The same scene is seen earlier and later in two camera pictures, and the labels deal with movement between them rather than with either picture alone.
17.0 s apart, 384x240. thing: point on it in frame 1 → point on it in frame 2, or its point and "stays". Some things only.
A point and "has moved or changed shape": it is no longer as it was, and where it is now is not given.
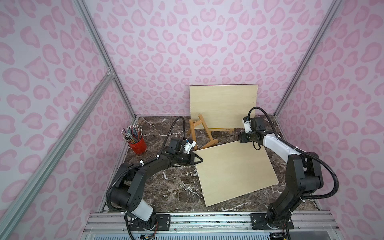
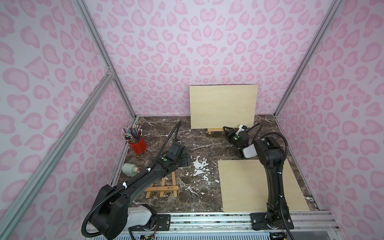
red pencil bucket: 139,147 stays
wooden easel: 193,128 → 163,187
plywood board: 231,172 has moved or changed shape
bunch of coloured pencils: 132,133 stays
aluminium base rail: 302,223 stays
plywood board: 222,106 stays
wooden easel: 222,129 stays
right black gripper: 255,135 → 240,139
